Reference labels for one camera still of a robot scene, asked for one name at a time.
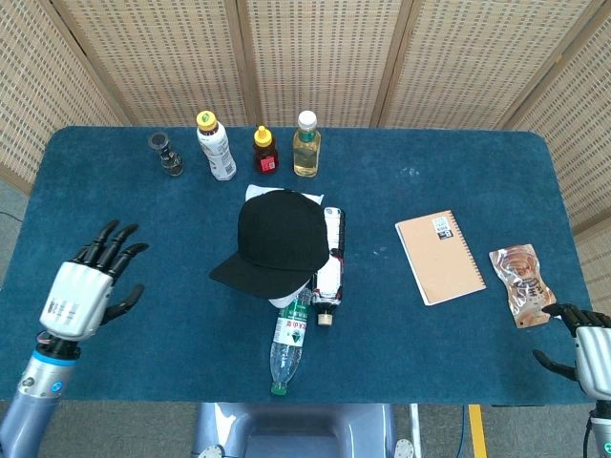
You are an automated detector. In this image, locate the dark drink bottle beige cap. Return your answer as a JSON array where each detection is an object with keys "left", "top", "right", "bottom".
[{"left": 309, "top": 206, "right": 348, "bottom": 327}]

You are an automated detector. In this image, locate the white flat paper piece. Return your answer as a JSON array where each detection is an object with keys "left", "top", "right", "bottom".
[{"left": 244, "top": 184, "right": 326, "bottom": 202}]

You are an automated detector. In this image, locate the honey bottle yellow cap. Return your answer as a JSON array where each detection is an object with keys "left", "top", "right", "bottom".
[{"left": 251, "top": 125, "right": 280, "bottom": 175}]

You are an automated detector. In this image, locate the clear water bottle green cap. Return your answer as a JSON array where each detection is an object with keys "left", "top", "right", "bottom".
[{"left": 269, "top": 285, "right": 313, "bottom": 396}]

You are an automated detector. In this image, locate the woven rattan folding screen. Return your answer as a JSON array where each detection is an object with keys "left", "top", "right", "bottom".
[{"left": 0, "top": 0, "right": 611, "bottom": 235}]

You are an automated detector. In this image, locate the grey robot torso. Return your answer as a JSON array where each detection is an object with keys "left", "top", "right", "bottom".
[{"left": 190, "top": 403, "right": 414, "bottom": 458}]

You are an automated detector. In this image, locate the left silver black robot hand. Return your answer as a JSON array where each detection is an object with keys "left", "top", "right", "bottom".
[{"left": 38, "top": 219, "right": 150, "bottom": 343}]

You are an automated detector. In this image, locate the yellow oil bottle white cap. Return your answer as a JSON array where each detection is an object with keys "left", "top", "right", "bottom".
[{"left": 291, "top": 110, "right": 322, "bottom": 178}]

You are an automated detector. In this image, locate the blue table cloth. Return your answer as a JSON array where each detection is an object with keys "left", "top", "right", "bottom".
[{"left": 0, "top": 125, "right": 594, "bottom": 406}]

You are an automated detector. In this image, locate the black baseball cap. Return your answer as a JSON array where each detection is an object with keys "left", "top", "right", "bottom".
[{"left": 208, "top": 189, "right": 331, "bottom": 301}]

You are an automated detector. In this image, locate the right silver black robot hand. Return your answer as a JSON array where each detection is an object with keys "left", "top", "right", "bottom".
[{"left": 532, "top": 302, "right": 611, "bottom": 402}]

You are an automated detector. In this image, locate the clear plastic container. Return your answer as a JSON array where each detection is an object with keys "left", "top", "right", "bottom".
[{"left": 147, "top": 132, "right": 185, "bottom": 177}]

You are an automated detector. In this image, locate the brown spiral notebook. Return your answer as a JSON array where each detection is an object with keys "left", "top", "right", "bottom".
[{"left": 394, "top": 209, "right": 488, "bottom": 306}]

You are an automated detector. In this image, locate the brown snack packet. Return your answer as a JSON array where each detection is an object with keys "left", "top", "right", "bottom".
[{"left": 488, "top": 243, "right": 558, "bottom": 329}]

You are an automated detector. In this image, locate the white drink bottle yellow cap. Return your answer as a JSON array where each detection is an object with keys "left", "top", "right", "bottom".
[{"left": 196, "top": 110, "right": 238, "bottom": 182}]

